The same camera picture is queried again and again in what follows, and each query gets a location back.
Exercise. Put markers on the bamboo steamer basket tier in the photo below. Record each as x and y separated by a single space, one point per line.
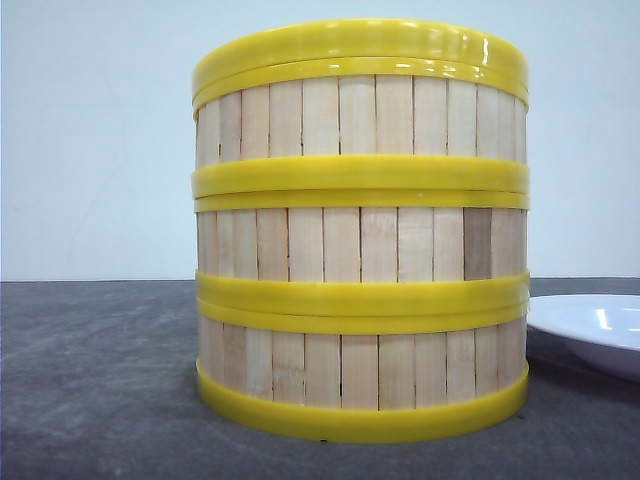
357 261
366 388

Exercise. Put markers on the bamboo steamer basket single bun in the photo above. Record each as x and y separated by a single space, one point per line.
358 130

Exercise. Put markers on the woven bamboo steamer lid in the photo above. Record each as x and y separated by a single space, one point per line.
364 46

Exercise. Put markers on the bamboo steamer basket bottom tier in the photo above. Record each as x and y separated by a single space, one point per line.
366 388

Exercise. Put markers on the white plate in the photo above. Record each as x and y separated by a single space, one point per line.
601 329

